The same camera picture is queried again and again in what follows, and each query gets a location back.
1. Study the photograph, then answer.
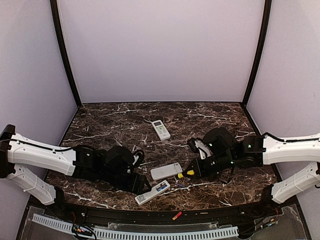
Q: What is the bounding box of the red orange battery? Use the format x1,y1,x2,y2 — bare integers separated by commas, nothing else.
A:
172,211,182,221

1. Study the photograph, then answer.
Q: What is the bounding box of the black frame post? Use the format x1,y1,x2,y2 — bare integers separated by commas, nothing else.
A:
241,0,272,109
49,0,82,108

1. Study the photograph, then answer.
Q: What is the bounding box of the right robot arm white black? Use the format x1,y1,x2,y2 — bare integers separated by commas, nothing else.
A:
178,127,320,217

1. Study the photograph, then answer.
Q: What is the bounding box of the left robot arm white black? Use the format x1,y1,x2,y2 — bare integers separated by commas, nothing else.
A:
0,124,152,218

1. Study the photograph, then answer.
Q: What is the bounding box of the black front rail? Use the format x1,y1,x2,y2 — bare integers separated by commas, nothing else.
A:
45,202,283,226

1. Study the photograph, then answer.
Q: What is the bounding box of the white remote with label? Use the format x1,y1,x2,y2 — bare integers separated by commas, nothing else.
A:
134,180,171,206

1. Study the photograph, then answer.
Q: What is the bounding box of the right black frame post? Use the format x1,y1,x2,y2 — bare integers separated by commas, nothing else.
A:
241,0,272,109

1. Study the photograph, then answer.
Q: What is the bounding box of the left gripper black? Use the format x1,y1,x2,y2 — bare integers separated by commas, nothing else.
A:
100,169,152,196

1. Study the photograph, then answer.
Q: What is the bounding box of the white slotted cable duct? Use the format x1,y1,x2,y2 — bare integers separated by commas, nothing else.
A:
32,213,239,240

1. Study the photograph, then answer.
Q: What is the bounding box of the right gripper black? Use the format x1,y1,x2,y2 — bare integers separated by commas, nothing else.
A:
183,152,236,180

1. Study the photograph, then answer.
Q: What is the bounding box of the left black frame post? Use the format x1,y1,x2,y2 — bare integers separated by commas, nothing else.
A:
49,0,82,108

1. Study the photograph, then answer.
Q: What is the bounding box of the white remote with buttons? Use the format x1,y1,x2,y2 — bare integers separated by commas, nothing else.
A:
151,120,171,141

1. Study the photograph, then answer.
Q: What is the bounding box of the yellow handled screwdriver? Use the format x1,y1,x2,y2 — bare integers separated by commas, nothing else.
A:
177,170,195,179

